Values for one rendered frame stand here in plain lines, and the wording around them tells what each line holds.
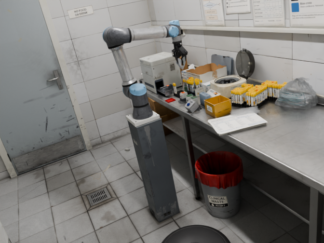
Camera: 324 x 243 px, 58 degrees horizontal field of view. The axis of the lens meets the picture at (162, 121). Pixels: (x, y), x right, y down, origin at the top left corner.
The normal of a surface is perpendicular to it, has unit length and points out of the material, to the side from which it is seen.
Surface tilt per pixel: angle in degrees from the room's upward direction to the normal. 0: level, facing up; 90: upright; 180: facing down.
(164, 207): 90
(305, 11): 94
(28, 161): 90
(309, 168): 0
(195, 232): 3
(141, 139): 90
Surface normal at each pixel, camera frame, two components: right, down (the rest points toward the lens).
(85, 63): 0.44, 0.29
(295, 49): -0.88, 0.33
